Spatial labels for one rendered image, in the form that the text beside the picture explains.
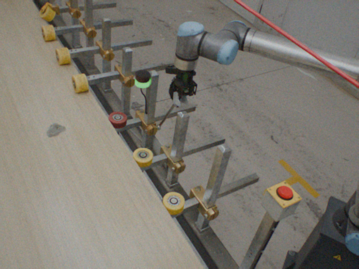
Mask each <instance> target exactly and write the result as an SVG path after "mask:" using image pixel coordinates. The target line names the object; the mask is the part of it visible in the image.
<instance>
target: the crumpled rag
mask: <svg viewBox="0 0 359 269"><path fill-rule="evenodd" d="M48 129H49V130H48V131H47V132H46V133H47V135H48V136H49V138H50V137H53V136H57V135H58V134H60V133H61V132H64V131H66V128H65V126H62V125H59V124H58V123H53V124H51V125H50V126H49V127H48ZM47 135H46V136H47Z"/></svg>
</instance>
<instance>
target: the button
mask: <svg viewBox="0 0 359 269"><path fill-rule="evenodd" d="M278 194H279V195H280V196H281V197H283V198H285V199H289V198H291V197H292V195H293V192H292V190H291V189H290V188H289V187H287V186H281V187H279V189H278Z"/></svg>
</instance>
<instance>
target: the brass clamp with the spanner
mask: <svg viewBox="0 0 359 269"><path fill-rule="evenodd" d="M144 111H145V109H144ZM138 117H139V119H140V120H141V126H140V127H141V128H142V129H143V131H144V132H145V134H148V135H149V136H152V135H154V134H156V133H157V131H158V128H157V127H156V123H155V122H154V123H151V124H148V125H147V124H146V123H145V121H144V113H140V112H139V110H138V111H136V113H135V118H138Z"/></svg>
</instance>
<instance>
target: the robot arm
mask: <svg viewBox="0 0 359 269"><path fill-rule="evenodd" d="M204 29H205V28H204V26H203V25H202V24H200V23H198V22H194V21H188V22H184V23H182V24H181V25H180V26H179V29H178V33H177V44H176V53H175V59H174V65H170V66H168V67H165V70H166V73H167V74H175V75H176V77H174V78H173V79H172V82H171V84H170V87H169V95H170V97H171V100H172V102H173V104H174V106H175V107H176V108H179V107H180V106H181V104H182V103H184V104H186V105H188V104H189V101H188V99H187V96H188V95H189V96H193V94H194V95H196V91H197V83H196V82H195V81H194V80H193V76H195V75H196V72H195V71H194V69H196V68H197V64H198V58H199V56H201V57H204V58H206V59H209V60H212V61H215V62H218V63H219V64H222V65H230V64H231V63H232V62H233V60H234V59H235V57H236V55H237V52H238V50H240V51H244V52H249V53H252V54H256V55H259V56H262V57H265V58H269V59H272V60H276V61H279V62H282V63H285V64H288V65H291V66H295V67H299V68H302V69H305V70H309V71H311V72H314V73H318V74H322V75H325V76H328V77H331V78H335V79H338V80H341V81H345V82H348V81H347V80H346V79H344V78H343V77H341V76H340V75H339V74H337V73H336V72H334V71H333V70H331V69H330V68H329V67H327V66H326V65H324V64H323V63H321V62H320V61H319V60H317V59H316V58H314V57H313V56H311V55H310V54H309V53H307V52H306V51H305V50H303V49H302V48H300V47H299V46H297V45H296V44H294V43H293V42H291V41H290V40H289V39H286V38H282V37H279V36H275V35H272V34H268V33H264V32H261V31H258V30H254V29H253V28H250V27H247V26H246V25H245V24H244V23H243V22H242V21H239V20H234V21H231V22H229V23H228V24H226V25H225V26H224V28H223V29H222V30H221V31H220V32H219V33H217V34H213V33H210V32H207V31H204ZM302 44H303V43H302ZM303 45H305V46H306V47H308V48H309V49H311V50H312V51H314V52H315V53H317V54H318V55H319V56H321V57H322V58H324V59H325V60H326V61H328V62H329V63H331V64H332V65H334V66H335V67H337V68H338V69H340V70H341V71H342V72H344V73H345V74H347V75H348V76H350V77H351V78H353V79H354V80H355V81H357V82H359V59H356V58H353V57H349V56H346V55H343V54H339V53H335V52H332V51H328V50H325V49H321V48H317V47H314V46H311V45H307V44H303ZM348 83H350V82H348ZM194 87H196V90H195V91H194ZM332 221H333V224H334V227H335V228H336V230H337V231H338V232H339V233H340V234H341V235H342V236H343V237H344V238H345V244H346V247H347V248H348V249H349V250H350V251H351V252H352V253H354V254H356V255H358V256H359V172H358V182H357V189H356V191H355V192H354V194H353V195H352V196H351V198H350V199H349V201H348V202H347V203H346V205H344V206H342V207H340V208H338V209H337V210H336V211H335V213H334V214H333V217H332Z"/></svg>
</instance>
